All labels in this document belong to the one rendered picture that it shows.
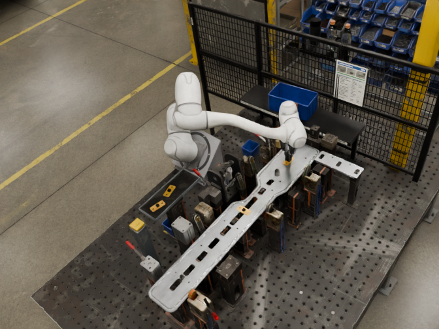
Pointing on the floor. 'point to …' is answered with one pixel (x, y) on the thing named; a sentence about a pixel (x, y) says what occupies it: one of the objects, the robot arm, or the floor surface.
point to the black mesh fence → (315, 81)
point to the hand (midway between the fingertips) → (288, 156)
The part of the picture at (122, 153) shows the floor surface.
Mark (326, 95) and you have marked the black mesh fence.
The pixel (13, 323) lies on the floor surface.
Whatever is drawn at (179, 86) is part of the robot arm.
